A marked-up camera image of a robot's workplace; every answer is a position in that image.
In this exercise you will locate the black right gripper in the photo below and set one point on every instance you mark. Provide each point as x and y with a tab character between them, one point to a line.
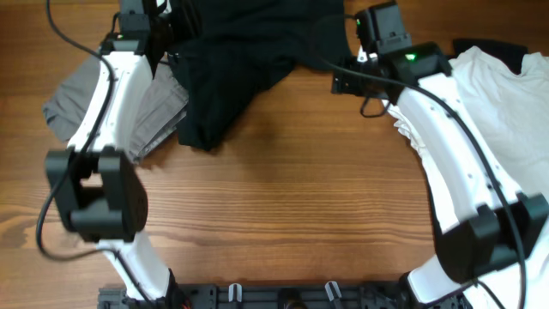
343	82

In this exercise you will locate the black shorts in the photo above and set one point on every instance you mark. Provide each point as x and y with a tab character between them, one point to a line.
246	47

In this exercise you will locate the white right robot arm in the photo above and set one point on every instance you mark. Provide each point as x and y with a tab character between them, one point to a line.
490	237

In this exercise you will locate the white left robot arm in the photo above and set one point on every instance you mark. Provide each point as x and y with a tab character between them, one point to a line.
93	182

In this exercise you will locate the grey folded shorts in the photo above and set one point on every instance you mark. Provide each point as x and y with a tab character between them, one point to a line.
163	106

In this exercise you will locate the black garment under white shirt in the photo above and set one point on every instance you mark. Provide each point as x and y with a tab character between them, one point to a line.
510	54

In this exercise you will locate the white t-shirt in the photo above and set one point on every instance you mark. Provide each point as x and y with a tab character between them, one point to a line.
511	112

